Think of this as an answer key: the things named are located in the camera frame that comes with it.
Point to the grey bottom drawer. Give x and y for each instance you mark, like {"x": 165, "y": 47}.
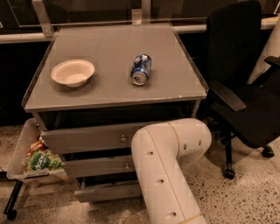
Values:
{"x": 102, "y": 188}

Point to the grey drawer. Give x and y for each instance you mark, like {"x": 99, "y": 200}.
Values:
{"x": 98, "y": 138}
{"x": 102, "y": 188}
{"x": 98, "y": 166}

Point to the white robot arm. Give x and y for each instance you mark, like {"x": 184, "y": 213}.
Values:
{"x": 155, "y": 151}

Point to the grey top drawer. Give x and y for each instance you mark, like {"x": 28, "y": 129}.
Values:
{"x": 98, "y": 138}

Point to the grey drawer cabinet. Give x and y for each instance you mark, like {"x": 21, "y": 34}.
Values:
{"x": 109, "y": 97}

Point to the grey middle drawer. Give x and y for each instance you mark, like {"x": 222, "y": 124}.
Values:
{"x": 98, "y": 166}

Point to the blue soda can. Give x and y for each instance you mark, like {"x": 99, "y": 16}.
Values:
{"x": 141, "y": 69}

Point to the white paper bowl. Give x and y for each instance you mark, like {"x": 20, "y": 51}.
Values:
{"x": 73, "y": 73}

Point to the black office chair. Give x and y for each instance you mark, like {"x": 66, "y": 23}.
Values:
{"x": 250, "y": 112}

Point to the red snack packet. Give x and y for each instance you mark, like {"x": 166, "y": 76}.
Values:
{"x": 40, "y": 144}

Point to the green snack bag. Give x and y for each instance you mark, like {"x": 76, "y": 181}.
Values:
{"x": 43, "y": 159}

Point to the clear plastic side bin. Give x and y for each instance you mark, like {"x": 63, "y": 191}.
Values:
{"x": 17, "y": 167}

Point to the black wheeled stand leg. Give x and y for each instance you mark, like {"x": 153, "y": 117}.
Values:
{"x": 9, "y": 210}

